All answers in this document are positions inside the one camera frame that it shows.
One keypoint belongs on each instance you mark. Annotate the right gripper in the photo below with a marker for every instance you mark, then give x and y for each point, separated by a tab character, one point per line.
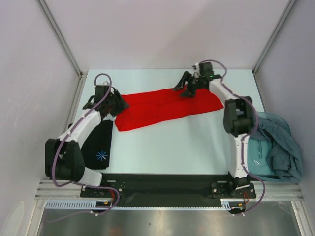
190	92

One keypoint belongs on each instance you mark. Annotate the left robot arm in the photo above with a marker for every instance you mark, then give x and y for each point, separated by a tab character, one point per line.
64	161

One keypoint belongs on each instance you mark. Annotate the red t shirt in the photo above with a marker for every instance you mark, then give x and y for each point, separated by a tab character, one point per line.
153	107

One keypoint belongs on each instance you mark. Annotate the teal plastic bin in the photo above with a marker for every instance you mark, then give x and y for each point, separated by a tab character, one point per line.
258	151

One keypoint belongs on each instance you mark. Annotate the right aluminium frame post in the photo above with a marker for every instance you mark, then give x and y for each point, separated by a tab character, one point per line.
288	10

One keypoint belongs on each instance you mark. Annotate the white slotted cable duct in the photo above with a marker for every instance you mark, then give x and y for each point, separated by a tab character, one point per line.
101	205

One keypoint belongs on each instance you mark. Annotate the grey blue t shirt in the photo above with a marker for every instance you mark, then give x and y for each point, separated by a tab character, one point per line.
285	158

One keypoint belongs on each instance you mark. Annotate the left aluminium frame post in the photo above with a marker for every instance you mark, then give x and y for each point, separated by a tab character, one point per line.
53	24

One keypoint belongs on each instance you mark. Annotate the aluminium front rail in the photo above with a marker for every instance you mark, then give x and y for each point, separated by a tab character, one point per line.
274	191

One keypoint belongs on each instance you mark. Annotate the aluminium frame post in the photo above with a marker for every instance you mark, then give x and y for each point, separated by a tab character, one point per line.
53	24
288	10

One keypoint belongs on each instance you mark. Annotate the folded black t shirt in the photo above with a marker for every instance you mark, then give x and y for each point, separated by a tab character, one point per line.
96	148

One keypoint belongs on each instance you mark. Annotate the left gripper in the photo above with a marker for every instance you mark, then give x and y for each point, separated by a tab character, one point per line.
122	105

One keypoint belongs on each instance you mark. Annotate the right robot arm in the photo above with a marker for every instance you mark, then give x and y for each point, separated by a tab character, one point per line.
239	119

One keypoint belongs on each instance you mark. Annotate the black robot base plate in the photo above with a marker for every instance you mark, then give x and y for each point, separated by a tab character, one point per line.
188	190

